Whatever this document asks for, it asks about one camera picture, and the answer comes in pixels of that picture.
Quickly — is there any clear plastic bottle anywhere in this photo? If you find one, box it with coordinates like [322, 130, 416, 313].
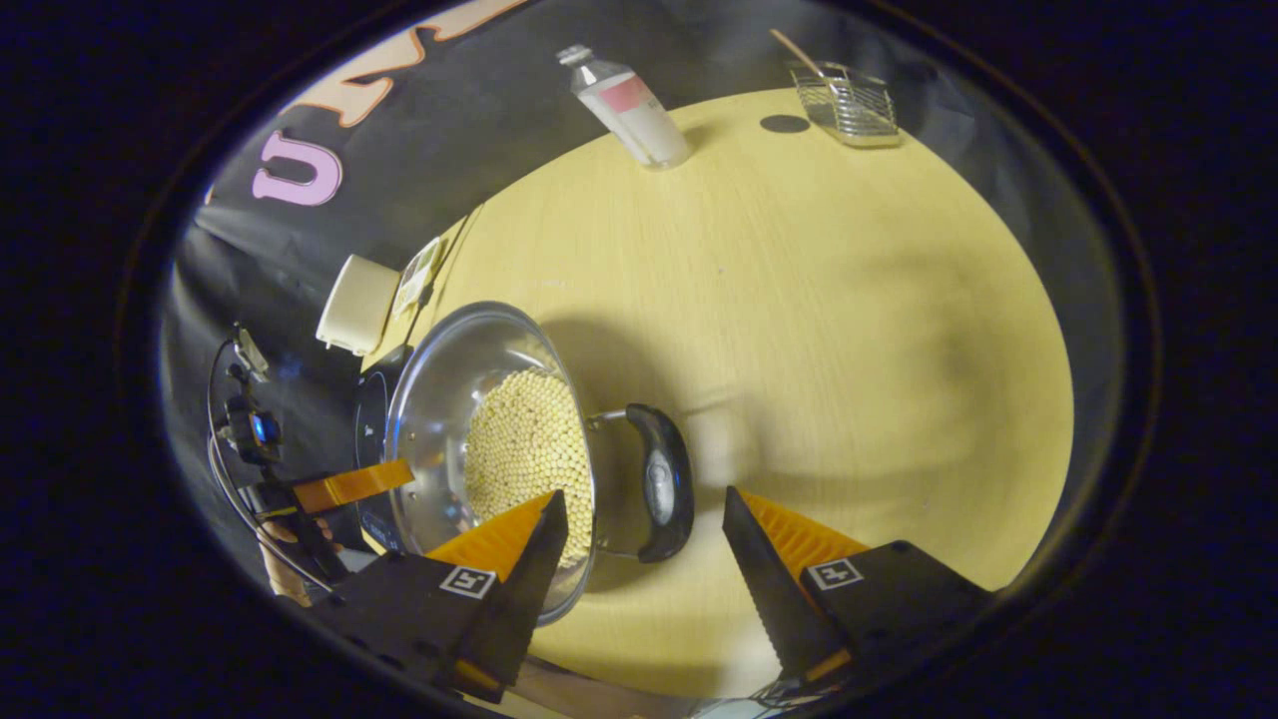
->
[556, 44, 692, 171]

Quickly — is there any white divided dish of beans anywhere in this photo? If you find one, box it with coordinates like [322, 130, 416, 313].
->
[392, 237, 446, 319]

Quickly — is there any wooden stick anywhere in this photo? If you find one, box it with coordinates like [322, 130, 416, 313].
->
[769, 28, 828, 79]

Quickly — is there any white toaster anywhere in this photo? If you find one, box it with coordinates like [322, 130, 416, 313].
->
[316, 255, 402, 358]

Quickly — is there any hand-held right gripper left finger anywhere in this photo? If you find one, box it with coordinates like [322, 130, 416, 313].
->
[310, 489, 570, 700]

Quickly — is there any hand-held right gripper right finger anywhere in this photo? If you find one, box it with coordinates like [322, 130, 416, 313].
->
[722, 486, 994, 685]

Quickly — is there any steel pot with black handles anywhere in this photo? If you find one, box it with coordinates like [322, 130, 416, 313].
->
[384, 302, 696, 626]

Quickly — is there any black backdrop cloth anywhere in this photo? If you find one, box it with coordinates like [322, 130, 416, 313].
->
[160, 0, 1124, 600]

